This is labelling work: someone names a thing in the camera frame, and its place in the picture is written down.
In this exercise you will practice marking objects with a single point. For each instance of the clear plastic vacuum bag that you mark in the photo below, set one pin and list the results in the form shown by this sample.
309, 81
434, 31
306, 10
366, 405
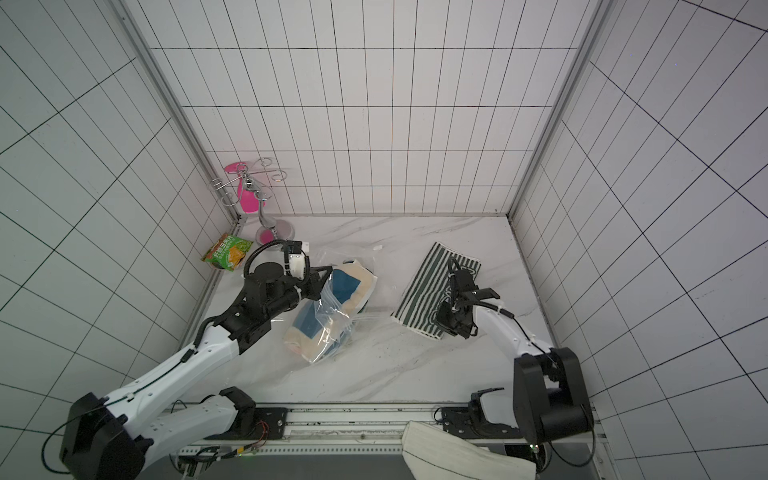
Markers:
380, 304

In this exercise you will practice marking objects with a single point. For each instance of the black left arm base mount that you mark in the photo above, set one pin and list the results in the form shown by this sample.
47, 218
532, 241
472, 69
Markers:
252, 422

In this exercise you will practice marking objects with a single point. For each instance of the green snack packet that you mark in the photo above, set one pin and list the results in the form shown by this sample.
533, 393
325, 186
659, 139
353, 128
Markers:
228, 252

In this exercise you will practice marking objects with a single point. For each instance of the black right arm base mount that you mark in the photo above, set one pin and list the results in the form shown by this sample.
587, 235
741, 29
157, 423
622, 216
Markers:
470, 422

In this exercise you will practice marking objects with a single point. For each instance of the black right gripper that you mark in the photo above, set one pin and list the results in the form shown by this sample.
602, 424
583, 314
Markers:
462, 297

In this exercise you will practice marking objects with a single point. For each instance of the white striped cloth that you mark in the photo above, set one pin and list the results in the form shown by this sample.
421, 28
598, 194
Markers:
433, 454

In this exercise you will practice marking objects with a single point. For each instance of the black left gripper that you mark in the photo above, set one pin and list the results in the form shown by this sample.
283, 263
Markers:
315, 282

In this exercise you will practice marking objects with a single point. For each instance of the teal and beige towel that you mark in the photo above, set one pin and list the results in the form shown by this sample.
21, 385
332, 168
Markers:
322, 327

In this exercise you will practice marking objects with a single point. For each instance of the green white striped towel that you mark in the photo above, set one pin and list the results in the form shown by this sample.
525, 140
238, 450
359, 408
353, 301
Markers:
429, 287

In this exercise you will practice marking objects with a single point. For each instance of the chrome cup holder stand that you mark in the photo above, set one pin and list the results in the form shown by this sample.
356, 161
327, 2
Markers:
270, 227

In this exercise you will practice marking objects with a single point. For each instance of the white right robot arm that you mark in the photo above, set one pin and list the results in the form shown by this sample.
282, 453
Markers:
549, 395

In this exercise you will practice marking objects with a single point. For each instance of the pink plastic scoop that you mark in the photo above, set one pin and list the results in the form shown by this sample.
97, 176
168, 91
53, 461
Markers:
245, 190

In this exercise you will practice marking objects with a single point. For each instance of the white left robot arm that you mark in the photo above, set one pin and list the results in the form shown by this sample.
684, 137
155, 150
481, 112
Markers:
120, 434

